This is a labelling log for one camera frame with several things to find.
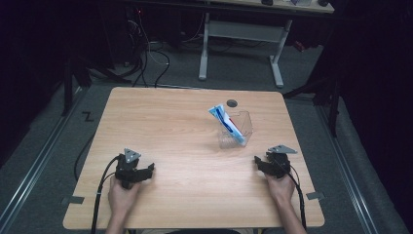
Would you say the metal floor rail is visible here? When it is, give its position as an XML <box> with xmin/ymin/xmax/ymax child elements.
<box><xmin>0</xmin><ymin>87</ymin><xmax>88</xmax><ymax>234</ymax></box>
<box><xmin>315</xmin><ymin>103</ymin><xmax>380</xmax><ymax>234</ymax></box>

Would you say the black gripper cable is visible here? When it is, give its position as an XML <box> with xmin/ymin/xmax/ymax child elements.
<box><xmin>283</xmin><ymin>163</ymin><xmax>308</xmax><ymax>231</ymax></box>
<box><xmin>90</xmin><ymin>155</ymin><xmax>121</xmax><ymax>234</ymax></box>

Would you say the clear plastic container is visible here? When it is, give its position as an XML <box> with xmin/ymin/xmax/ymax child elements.
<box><xmin>217</xmin><ymin>109</ymin><xmax>254</xmax><ymax>150</ymax></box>

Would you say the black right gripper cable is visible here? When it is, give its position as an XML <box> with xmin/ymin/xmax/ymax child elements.
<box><xmin>283</xmin><ymin>163</ymin><xmax>308</xmax><ymax>231</ymax></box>

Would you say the person's left hand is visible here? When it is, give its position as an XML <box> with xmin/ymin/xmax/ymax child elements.
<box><xmin>107</xmin><ymin>176</ymin><xmax>144</xmax><ymax>215</ymax></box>

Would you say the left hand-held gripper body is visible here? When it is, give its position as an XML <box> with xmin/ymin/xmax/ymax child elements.
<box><xmin>114</xmin><ymin>147</ymin><xmax>148</xmax><ymax>190</ymax></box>

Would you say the thin black floor cable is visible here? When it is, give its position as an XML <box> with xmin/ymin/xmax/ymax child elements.
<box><xmin>73</xmin><ymin>130</ymin><xmax>97</xmax><ymax>182</ymax></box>

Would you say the black stand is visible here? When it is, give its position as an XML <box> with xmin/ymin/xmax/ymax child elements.
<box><xmin>282</xmin><ymin>72</ymin><xmax>343</xmax><ymax>138</ymax></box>
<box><xmin>60</xmin><ymin>53</ymin><xmax>132</xmax><ymax>117</ymax></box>

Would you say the grey tape strip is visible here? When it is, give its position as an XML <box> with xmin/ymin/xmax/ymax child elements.
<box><xmin>60</xmin><ymin>195</ymin><xmax>86</xmax><ymax>206</ymax></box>
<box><xmin>305</xmin><ymin>191</ymin><xmax>325</xmax><ymax>201</ymax></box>

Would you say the bundle of black floor cables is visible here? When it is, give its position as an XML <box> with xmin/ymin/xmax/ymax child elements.
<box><xmin>125</xmin><ymin>9</ymin><xmax>172</xmax><ymax>89</ymax></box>

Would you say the person's right hand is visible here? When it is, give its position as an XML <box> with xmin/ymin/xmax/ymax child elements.
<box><xmin>264</xmin><ymin>173</ymin><xmax>296</xmax><ymax>204</ymax></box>

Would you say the small red object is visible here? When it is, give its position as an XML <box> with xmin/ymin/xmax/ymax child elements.
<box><xmin>292</xmin><ymin>40</ymin><xmax>307</xmax><ymax>54</ymax></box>

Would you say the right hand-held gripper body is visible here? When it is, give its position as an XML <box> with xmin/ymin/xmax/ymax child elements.
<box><xmin>262</xmin><ymin>144</ymin><xmax>298</xmax><ymax>179</ymax></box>

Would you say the white-legged wooden desk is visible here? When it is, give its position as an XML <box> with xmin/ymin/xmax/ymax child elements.
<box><xmin>197</xmin><ymin>0</ymin><xmax>336</xmax><ymax>89</ymax></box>

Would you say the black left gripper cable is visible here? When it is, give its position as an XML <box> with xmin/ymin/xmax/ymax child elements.
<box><xmin>90</xmin><ymin>155</ymin><xmax>121</xmax><ymax>234</ymax></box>

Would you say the blue and white toothpaste tube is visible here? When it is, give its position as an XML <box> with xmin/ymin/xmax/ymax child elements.
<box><xmin>207</xmin><ymin>103</ymin><xmax>246</xmax><ymax>146</ymax></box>

